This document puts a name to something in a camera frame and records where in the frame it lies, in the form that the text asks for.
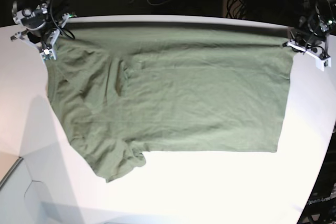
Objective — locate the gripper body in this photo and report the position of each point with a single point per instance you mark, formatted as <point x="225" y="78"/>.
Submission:
<point x="312" y="43"/>
<point x="45" y="36"/>

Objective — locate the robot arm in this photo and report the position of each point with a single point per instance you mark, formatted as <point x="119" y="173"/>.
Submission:
<point x="314" y="28"/>
<point x="43" y="21"/>

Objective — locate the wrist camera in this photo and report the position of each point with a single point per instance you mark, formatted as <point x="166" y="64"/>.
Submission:
<point x="323" y="63"/>
<point x="48" y="54"/>

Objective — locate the green t-shirt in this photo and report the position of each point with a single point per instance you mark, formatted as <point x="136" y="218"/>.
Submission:
<point x="119" y="92"/>

